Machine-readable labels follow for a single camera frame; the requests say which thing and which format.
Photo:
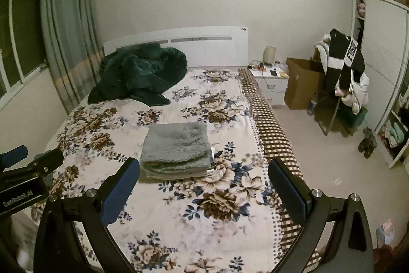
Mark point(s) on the white framed window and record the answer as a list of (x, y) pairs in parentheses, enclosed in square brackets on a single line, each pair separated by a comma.
[(16, 46)]

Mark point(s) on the grey furry slippers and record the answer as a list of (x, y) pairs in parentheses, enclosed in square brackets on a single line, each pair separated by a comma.
[(367, 142)]

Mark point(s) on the folded cream pants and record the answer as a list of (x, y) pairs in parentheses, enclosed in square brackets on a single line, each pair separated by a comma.
[(212, 154)]

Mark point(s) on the white wardrobe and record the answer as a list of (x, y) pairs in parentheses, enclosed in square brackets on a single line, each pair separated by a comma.
[(383, 52)]

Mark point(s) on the plastic water bottle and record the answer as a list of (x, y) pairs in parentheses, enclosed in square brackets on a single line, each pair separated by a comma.
[(312, 105)]

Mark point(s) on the large brown cardboard box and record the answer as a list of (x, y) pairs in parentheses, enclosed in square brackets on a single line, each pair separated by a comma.
[(300, 84)]

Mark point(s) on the white headboard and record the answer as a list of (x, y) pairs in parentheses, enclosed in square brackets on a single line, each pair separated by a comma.
[(211, 49)]

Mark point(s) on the bed with floral sheet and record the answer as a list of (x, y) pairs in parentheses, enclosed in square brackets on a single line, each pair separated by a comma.
[(198, 212)]

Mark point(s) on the pink printed box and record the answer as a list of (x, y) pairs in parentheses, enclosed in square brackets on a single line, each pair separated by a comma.
[(385, 233)]

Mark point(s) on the wooden chair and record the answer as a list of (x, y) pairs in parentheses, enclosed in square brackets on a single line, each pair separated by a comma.
[(332, 119)]

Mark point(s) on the reddish brown cloth pile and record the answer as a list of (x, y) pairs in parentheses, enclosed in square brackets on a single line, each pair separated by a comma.
[(383, 258)]

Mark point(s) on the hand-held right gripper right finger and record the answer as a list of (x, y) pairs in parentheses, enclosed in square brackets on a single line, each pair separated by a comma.
[(287, 193)]

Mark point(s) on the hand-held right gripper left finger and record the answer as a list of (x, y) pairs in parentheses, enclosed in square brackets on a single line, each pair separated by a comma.
[(119, 193)]

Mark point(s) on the pink plush item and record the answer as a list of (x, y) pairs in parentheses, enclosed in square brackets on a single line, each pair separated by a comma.
[(361, 7)]

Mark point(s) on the light teal garment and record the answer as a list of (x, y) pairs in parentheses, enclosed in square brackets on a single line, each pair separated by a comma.
[(394, 132)]

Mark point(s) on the grey fluffy pants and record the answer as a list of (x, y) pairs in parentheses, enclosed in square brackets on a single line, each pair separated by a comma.
[(175, 145)]

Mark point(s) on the dark green blanket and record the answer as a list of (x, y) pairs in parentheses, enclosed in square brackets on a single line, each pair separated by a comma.
[(140, 74)]

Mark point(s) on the green storage box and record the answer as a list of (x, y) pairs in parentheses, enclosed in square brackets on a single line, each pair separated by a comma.
[(359, 119)]

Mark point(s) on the black and white jacket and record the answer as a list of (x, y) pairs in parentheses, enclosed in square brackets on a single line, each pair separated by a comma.
[(345, 58)]

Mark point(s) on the brown checked blanket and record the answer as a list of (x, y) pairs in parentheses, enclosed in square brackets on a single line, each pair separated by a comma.
[(271, 132)]

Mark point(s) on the grey green curtain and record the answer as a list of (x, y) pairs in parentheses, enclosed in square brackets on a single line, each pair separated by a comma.
[(67, 36)]

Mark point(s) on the white nightstand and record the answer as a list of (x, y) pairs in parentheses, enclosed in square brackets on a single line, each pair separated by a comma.
[(274, 87)]

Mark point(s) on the beige cylindrical lamp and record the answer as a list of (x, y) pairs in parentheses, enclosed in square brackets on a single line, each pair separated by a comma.
[(269, 55)]

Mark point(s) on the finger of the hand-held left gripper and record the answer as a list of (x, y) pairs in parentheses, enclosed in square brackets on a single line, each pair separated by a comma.
[(48, 159), (14, 155)]

